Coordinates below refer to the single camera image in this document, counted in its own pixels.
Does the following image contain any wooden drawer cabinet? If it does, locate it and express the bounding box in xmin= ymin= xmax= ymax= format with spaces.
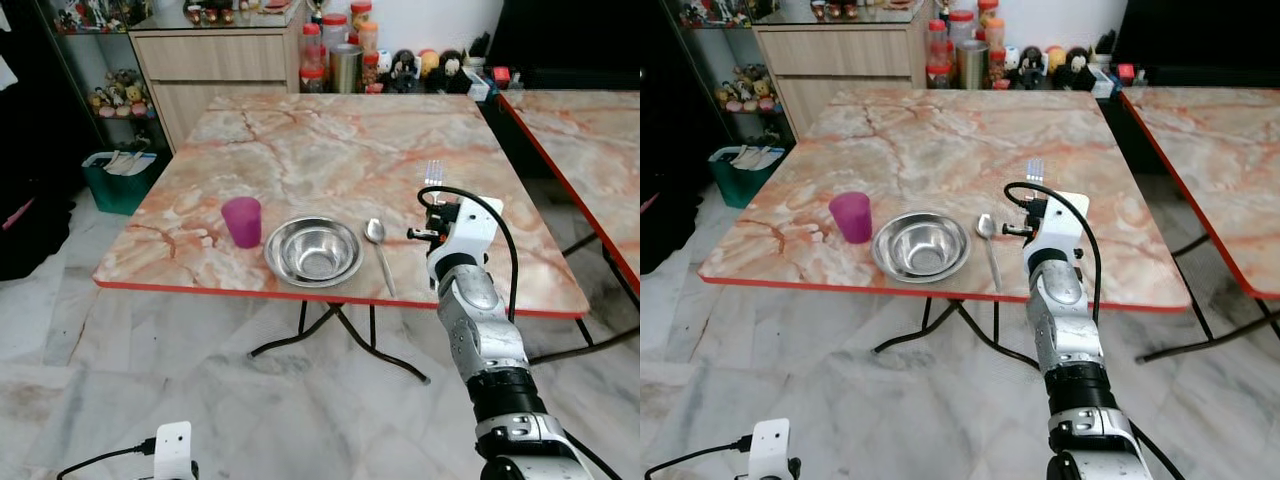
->
xmin=752 ymin=6 xmax=933 ymax=141
xmin=129 ymin=8 xmax=307 ymax=153

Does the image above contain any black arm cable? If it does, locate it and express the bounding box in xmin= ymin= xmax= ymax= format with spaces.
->
xmin=644 ymin=435 xmax=753 ymax=480
xmin=56 ymin=438 xmax=157 ymax=480
xmin=417 ymin=186 xmax=520 ymax=323
xmin=1004 ymin=182 xmax=1103 ymax=323

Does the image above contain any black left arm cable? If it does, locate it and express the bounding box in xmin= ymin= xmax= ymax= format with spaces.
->
xmin=56 ymin=438 xmax=157 ymax=480
xmin=644 ymin=435 xmax=753 ymax=480

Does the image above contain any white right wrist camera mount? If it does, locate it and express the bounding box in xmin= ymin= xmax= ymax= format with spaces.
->
xmin=426 ymin=195 xmax=505 ymax=287
xmin=1025 ymin=191 xmax=1091 ymax=281

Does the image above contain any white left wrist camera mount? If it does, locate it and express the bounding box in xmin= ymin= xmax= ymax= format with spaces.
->
xmin=152 ymin=421 xmax=195 ymax=480
xmin=748 ymin=418 xmax=793 ymax=480

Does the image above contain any black and white plush toy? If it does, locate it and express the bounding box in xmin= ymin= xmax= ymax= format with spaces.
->
xmin=389 ymin=50 xmax=422 ymax=94
xmin=1017 ymin=46 xmax=1048 ymax=90

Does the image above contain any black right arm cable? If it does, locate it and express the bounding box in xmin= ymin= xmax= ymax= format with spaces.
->
xmin=1004 ymin=182 xmax=1103 ymax=323
xmin=417 ymin=186 xmax=520 ymax=323

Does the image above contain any metal spoon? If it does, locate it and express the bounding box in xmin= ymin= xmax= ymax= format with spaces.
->
xmin=977 ymin=213 xmax=1004 ymax=293
xmin=364 ymin=218 xmax=398 ymax=298

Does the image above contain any steel canister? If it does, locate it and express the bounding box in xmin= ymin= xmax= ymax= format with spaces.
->
xmin=331 ymin=44 xmax=364 ymax=94
xmin=957 ymin=40 xmax=990 ymax=90

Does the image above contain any marble pattern folding table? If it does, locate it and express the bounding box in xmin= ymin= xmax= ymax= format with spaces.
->
xmin=1119 ymin=86 xmax=1280 ymax=364
xmin=497 ymin=90 xmax=641 ymax=366
xmin=93 ymin=93 xmax=592 ymax=385
xmin=698 ymin=88 xmax=1194 ymax=369

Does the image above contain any green storage bin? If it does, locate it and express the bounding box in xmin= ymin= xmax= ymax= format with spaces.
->
xmin=709 ymin=145 xmax=786 ymax=210
xmin=82 ymin=150 xmax=159 ymax=217

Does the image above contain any tall red lid jar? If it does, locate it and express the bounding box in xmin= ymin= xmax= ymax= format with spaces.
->
xmin=927 ymin=19 xmax=952 ymax=90
xmin=300 ymin=22 xmax=327 ymax=94

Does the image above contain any glass shelf with figurines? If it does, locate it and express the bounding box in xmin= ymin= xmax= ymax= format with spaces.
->
xmin=668 ymin=0 xmax=791 ymax=148
xmin=38 ymin=0 xmax=163 ymax=153

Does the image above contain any black television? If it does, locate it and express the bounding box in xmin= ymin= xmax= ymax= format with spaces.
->
xmin=487 ymin=0 xmax=641 ymax=92
xmin=1112 ymin=0 xmax=1280 ymax=89

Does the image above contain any stainless steel bowl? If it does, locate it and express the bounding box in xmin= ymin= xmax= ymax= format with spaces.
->
xmin=872 ymin=211 xmax=972 ymax=284
xmin=264 ymin=216 xmax=364 ymax=289

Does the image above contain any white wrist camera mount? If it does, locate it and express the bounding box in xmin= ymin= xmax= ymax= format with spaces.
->
xmin=426 ymin=195 xmax=505 ymax=287
xmin=152 ymin=421 xmax=195 ymax=480
xmin=1025 ymin=191 xmax=1091 ymax=281
xmin=748 ymin=418 xmax=793 ymax=480

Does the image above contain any purple plastic cup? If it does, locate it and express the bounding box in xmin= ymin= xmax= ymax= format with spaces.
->
xmin=829 ymin=192 xmax=874 ymax=244
xmin=221 ymin=197 xmax=263 ymax=249

